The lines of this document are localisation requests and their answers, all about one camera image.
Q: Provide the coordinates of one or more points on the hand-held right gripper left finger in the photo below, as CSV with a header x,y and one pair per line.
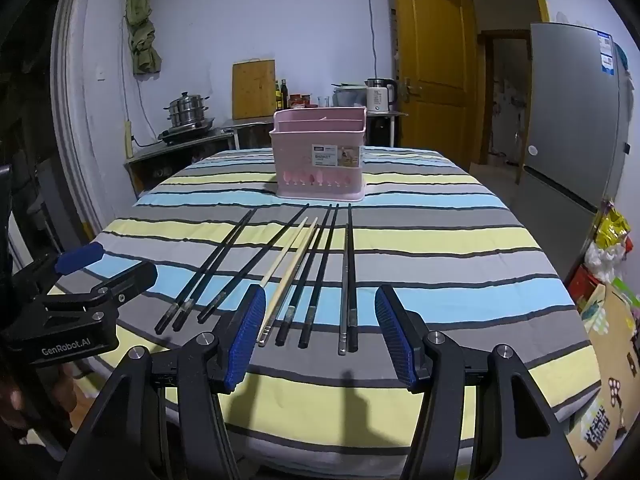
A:
x,y
247,340

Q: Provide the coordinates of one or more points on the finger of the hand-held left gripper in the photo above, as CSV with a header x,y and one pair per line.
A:
x,y
135,277
80,256

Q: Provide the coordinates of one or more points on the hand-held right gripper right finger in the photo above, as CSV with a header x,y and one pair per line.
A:
x,y
395,340

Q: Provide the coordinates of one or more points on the black chopstick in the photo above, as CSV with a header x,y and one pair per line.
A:
x,y
352,285
251,265
205,272
319,280
303,280
345,285
198,296

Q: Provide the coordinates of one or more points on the light wooden chopstick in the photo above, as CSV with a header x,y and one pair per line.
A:
x,y
288,265
298,265

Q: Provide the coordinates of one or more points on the pink plastic utensil basket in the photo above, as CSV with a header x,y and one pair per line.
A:
x,y
300,160

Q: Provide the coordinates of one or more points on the person's left hand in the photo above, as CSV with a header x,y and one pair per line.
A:
x,y
12,400

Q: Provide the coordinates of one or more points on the striped tablecloth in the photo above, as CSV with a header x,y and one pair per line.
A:
x,y
450,260

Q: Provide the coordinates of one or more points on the low wooden counter shelf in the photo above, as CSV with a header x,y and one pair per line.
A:
x,y
165,157

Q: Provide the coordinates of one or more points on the black induction cooker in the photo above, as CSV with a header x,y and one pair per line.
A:
x,y
185,135

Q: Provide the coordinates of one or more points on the stainless steel steamer pot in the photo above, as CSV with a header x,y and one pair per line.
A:
x,y
187,110

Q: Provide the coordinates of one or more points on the printed cardboard box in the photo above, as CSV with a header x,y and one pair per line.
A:
x,y
615,360

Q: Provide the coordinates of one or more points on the wooden cutting board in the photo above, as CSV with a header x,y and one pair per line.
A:
x,y
252,90

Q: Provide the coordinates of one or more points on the white plastic bag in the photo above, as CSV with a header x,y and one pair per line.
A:
x,y
605,262

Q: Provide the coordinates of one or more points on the dark glass bottle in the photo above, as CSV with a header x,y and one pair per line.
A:
x,y
285,95
277,97

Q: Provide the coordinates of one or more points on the green hanging cloth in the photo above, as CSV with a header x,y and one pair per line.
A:
x,y
142,35

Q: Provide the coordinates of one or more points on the red lid jar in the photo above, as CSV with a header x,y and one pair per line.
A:
x,y
294,101

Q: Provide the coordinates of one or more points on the white electric kettle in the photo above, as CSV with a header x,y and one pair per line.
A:
x,y
377,97

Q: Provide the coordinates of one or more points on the yellow snack bag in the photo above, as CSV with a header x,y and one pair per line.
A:
x,y
612,227

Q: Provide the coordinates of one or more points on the yellow wooden door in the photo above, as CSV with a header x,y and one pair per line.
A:
x,y
435,70

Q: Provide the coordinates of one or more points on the grey refrigerator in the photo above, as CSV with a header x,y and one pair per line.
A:
x,y
565,110

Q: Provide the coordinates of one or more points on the white wall power strip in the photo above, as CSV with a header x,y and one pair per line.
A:
x,y
128,137

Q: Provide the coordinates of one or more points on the wall hanging rack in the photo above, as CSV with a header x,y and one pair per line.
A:
x,y
393,35

